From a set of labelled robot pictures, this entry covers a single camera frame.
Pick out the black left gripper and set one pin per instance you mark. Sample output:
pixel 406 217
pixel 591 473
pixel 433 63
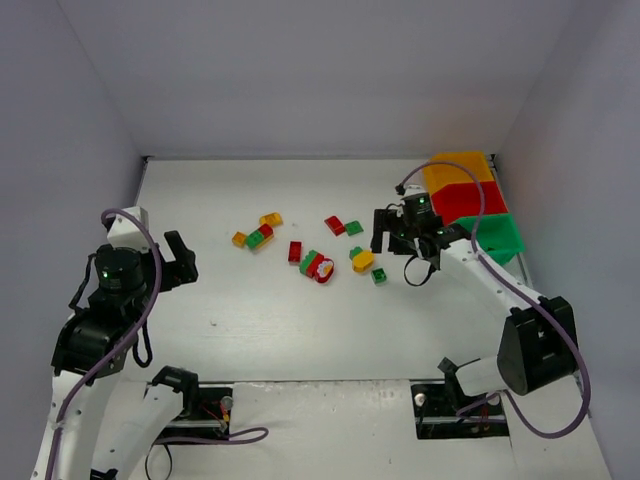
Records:
pixel 176 257

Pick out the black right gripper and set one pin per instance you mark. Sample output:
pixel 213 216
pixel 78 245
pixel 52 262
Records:
pixel 390 230

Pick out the green square lego brick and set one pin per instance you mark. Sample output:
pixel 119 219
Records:
pixel 379 276

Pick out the red sloped lego brick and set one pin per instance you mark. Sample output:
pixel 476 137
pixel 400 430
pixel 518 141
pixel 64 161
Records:
pixel 335 225

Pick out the red long lego brick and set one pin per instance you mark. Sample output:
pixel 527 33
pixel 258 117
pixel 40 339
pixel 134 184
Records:
pixel 295 252

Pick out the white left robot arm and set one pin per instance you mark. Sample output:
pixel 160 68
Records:
pixel 90 354

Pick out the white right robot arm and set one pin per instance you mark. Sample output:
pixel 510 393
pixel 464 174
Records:
pixel 535 335

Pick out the green yellow oval lego stack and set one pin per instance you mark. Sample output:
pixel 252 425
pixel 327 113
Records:
pixel 362 260

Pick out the small yellow lego brick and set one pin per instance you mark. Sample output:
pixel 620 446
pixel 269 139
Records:
pixel 239 239

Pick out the green red flower lego stack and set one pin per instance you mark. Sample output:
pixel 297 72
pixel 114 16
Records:
pixel 317 267

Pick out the yellow plastic bin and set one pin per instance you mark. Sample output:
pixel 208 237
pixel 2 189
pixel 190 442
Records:
pixel 450 168

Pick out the green red yellow lego stack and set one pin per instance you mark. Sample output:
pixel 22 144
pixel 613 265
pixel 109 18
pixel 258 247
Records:
pixel 259 237

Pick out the red plastic bin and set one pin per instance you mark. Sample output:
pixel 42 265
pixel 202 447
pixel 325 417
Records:
pixel 455 201

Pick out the yellow curved lego brick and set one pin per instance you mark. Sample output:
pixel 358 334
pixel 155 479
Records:
pixel 272 219

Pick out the green plastic bin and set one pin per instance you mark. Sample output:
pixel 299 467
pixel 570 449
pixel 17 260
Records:
pixel 499 237

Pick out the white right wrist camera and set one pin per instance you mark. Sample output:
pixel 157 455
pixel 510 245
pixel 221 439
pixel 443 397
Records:
pixel 409 190

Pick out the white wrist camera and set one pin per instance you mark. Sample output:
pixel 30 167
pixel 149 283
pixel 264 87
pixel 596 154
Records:
pixel 124 234
pixel 409 190

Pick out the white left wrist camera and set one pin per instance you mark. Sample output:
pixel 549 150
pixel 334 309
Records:
pixel 124 234

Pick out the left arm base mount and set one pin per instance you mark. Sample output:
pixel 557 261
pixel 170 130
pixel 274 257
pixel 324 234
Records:
pixel 209 419

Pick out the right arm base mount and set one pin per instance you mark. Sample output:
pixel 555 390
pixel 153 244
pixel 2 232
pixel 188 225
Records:
pixel 437 418

